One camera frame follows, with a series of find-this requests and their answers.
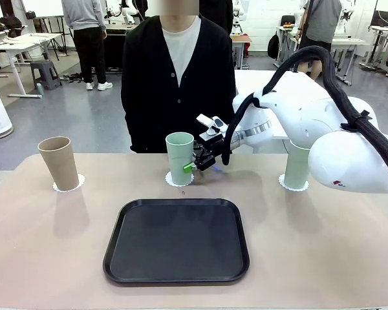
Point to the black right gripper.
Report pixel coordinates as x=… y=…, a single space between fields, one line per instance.
x=210 y=153

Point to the light green plastic cup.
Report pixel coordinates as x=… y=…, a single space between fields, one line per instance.
x=178 y=158
x=295 y=171

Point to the white scalloped paper coaster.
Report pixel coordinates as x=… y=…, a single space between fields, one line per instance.
x=168 y=179
x=282 y=181
x=81 y=181

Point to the brown plastic cup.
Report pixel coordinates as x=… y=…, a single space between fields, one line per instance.
x=59 y=164

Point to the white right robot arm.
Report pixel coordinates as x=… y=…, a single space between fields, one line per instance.
x=310 y=109

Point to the black plastic serving tray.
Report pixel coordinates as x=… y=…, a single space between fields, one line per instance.
x=168 y=255

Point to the person in black cardigan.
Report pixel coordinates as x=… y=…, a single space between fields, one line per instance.
x=148 y=80

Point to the small wood top desk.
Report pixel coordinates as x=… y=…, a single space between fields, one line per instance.
x=242 y=38

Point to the black lab table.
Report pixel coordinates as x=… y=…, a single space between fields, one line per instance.
x=114 y=45

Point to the black backpack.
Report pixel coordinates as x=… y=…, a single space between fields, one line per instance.
x=273 y=46

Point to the person in black clothes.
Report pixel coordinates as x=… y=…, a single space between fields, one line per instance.
x=221 y=13

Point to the small green bottle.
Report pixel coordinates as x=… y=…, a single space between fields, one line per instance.
x=39 y=89

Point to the grey plastic step stool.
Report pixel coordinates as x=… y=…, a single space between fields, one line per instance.
x=45 y=69

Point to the person in grey hoodie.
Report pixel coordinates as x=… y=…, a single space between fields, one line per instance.
x=82 y=16

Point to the person in grey t-shirt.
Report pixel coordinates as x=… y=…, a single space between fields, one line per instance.
x=323 y=22

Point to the long white lab desk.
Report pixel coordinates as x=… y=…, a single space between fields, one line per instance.
x=352 y=41

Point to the white desk with white legs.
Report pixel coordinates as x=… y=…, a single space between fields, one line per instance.
x=16 y=45

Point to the whiteboard on stand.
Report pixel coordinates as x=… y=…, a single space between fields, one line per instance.
x=45 y=8

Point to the black bag on desk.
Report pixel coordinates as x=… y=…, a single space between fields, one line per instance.
x=9 y=22

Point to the white height adjustable desk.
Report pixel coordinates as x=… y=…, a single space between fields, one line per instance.
x=383 y=29

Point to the black computer monitor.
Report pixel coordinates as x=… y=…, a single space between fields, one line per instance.
x=383 y=17

